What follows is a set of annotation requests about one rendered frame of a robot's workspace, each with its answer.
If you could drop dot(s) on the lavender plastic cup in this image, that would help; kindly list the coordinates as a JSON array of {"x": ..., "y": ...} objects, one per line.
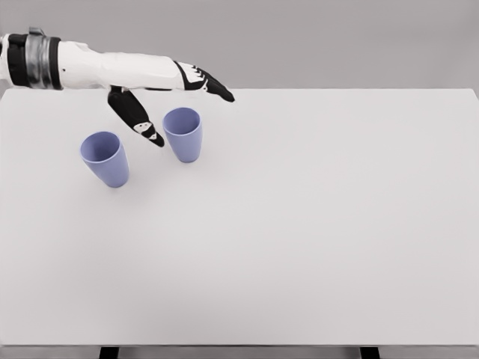
[
  {"x": 106, "y": 161},
  {"x": 184, "y": 134}
]

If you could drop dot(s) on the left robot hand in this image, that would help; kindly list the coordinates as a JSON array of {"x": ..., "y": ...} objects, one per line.
[{"x": 149, "y": 71}]

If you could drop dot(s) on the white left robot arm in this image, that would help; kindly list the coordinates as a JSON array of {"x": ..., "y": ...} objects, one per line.
[{"x": 67, "y": 67}]

